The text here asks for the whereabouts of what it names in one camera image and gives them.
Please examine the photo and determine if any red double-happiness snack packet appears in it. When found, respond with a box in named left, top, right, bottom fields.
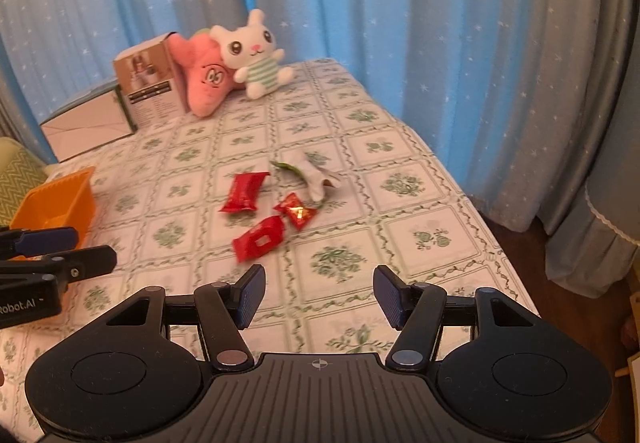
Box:
left=232, top=215, right=285, bottom=263

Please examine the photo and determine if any small red gold candy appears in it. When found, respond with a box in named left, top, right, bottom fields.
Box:
left=273, top=192, right=318, bottom=231

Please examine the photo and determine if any red pillow snack packet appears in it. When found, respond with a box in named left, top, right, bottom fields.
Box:
left=220, top=171, right=270, bottom=213

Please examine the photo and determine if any white green snack bag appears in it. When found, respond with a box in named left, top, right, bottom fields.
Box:
left=271, top=149, right=342, bottom=202

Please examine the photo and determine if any orange plastic tray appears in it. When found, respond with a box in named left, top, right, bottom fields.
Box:
left=10, top=166, right=96, bottom=248

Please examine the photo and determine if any green zigzag cushion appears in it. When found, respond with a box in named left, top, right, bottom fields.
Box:
left=0, top=136, right=48, bottom=226

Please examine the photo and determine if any long white cardboard box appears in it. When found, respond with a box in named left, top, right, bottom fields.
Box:
left=40, top=80, right=137, bottom=162

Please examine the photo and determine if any floral checked tablecloth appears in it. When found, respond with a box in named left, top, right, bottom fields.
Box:
left=1, top=59, right=530, bottom=442

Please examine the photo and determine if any grey lace-trimmed cover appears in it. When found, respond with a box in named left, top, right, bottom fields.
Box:
left=546, top=90, right=639, bottom=298

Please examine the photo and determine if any small product cardboard box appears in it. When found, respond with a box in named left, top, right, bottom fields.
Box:
left=113, top=32, right=189, bottom=129

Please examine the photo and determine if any pink star plush toy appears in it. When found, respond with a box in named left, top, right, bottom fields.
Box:
left=167, top=30, right=244, bottom=118

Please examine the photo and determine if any white bunny plush toy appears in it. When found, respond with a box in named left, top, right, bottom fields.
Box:
left=209, top=8, right=294, bottom=99

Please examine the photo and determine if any blue star curtain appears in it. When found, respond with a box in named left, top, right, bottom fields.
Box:
left=1, top=0, right=639, bottom=231

